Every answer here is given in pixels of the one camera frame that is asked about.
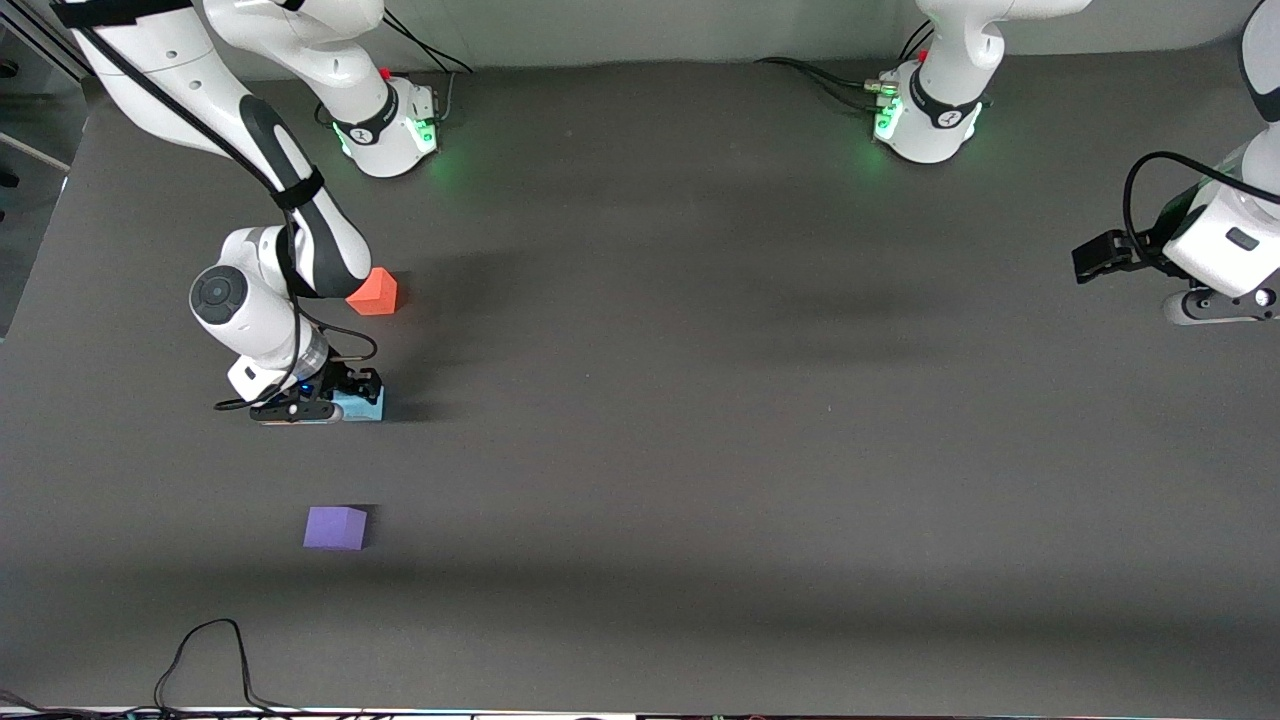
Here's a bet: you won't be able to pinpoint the light blue foam block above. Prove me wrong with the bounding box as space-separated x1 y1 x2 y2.
330 385 386 423

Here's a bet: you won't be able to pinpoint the orange foam block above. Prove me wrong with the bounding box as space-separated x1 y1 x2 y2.
346 267 399 317

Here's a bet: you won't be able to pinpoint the purple foam block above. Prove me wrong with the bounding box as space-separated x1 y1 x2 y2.
303 506 369 551

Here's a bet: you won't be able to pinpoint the dark grey table mat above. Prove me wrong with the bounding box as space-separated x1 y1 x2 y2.
0 40 1280 716

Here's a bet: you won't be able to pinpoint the black left arm wrist cable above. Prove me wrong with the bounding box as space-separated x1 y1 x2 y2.
1122 150 1280 271

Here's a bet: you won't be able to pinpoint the black arm wrist cable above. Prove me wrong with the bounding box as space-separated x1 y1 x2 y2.
1122 150 1280 271
55 0 381 413

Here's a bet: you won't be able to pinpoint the thin black looped cable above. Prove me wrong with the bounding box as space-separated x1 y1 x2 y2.
155 618 301 716

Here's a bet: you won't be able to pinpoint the black right arm wrist cable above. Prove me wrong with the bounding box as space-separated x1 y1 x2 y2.
55 0 381 413

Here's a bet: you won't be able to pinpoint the black right arm base cables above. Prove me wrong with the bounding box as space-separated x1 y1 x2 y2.
375 15 473 126

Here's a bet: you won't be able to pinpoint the black arm base cables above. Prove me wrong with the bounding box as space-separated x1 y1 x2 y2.
755 20 936 111
375 15 473 126

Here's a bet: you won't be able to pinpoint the black left arm base cables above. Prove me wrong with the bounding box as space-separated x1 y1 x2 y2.
755 20 936 111

